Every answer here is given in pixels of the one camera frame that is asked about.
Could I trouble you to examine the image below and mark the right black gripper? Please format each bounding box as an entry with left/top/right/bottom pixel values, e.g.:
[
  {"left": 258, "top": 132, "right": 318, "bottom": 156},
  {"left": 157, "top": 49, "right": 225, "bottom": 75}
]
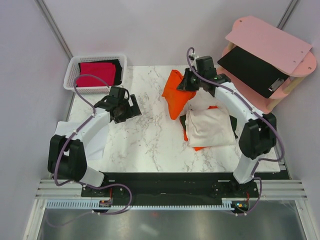
[{"left": 177, "top": 68, "right": 204, "bottom": 92}]

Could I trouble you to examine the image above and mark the orange t shirt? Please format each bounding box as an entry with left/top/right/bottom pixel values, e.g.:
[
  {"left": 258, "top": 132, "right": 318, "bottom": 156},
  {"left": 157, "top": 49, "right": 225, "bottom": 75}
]
[{"left": 161, "top": 69, "right": 197, "bottom": 120}]

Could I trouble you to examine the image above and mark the white cloth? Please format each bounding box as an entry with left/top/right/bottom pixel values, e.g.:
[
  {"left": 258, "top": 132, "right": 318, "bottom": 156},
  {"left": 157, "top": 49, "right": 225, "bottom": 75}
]
[
  {"left": 54, "top": 121, "right": 109, "bottom": 162},
  {"left": 185, "top": 107, "right": 236, "bottom": 148}
]

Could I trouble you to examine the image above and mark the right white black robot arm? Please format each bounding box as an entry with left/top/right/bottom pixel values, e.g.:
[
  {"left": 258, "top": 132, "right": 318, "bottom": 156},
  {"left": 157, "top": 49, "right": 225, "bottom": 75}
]
[{"left": 177, "top": 52, "right": 277, "bottom": 197}]

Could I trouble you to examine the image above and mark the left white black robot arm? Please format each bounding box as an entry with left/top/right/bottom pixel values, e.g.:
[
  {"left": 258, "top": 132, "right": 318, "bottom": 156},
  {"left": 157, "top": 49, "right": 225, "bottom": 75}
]
[{"left": 47, "top": 86, "right": 142, "bottom": 197}]

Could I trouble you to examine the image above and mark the magenta t shirt in basket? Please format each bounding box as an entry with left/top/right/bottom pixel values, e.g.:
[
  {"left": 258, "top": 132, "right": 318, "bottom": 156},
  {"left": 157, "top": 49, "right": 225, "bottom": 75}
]
[{"left": 76, "top": 62, "right": 117, "bottom": 88}]

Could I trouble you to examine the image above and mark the white plastic laundry basket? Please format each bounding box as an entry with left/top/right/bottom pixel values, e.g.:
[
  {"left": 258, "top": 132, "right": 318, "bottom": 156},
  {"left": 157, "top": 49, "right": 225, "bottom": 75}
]
[{"left": 63, "top": 54, "right": 127, "bottom": 94}]

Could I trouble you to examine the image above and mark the black clipboard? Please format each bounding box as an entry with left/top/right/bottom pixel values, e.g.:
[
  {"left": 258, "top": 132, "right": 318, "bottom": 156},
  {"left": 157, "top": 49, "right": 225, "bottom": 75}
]
[{"left": 217, "top": 46, "right": 289, "bottom": 99}]

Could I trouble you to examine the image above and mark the loose pink board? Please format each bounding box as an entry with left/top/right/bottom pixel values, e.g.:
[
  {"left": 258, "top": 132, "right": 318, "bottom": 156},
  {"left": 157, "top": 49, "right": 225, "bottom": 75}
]
[{"left": 222, "top": 16, "right": 317, "bottom": 78}]

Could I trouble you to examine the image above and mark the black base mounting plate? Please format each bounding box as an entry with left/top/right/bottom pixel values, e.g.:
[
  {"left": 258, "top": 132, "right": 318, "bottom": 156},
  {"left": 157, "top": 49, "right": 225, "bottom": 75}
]
[{"left": 80, "top": 172, "right": 259, "bottom": 206}]

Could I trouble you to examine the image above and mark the pink two-tier shelf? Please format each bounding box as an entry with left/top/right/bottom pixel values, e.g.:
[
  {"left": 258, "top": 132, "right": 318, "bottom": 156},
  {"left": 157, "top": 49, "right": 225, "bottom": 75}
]
[{"left": 217, "top": 16, "right": 317, "bottom": 114}]

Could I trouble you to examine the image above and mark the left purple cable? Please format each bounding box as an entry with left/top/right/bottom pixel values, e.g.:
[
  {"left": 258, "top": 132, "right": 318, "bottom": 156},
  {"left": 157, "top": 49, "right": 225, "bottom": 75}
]
[{"left": 44, "top": 74, "right": 133, "bottom": 228}]

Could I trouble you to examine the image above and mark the purple cable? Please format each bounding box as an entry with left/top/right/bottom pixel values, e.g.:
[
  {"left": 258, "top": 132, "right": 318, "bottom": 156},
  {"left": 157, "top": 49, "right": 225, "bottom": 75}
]
[
  {"left": 186, "top": 46, "right": 286, "bottom": 217},
  {"left": 44, "top": 74, "right": 133, "bottom": 228}
]

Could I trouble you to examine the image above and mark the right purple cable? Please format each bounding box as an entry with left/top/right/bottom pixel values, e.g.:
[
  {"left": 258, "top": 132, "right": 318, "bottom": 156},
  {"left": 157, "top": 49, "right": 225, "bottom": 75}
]
[{"left": 186, "top": 46, "right": 286, "bottom": 217}]

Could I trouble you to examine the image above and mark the white slotted cable duct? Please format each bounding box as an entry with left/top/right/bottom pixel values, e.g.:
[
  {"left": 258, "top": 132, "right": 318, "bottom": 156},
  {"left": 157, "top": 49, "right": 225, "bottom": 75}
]
[{"left": 46, "top": 199, "right": 235, "bottom": 211}]

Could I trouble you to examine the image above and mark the aluminium rail frame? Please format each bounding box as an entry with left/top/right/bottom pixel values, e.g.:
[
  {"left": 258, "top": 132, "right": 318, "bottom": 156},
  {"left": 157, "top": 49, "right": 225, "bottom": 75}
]
[{"left": 23, "top": 173, "right": 315, "bottom": 240}]

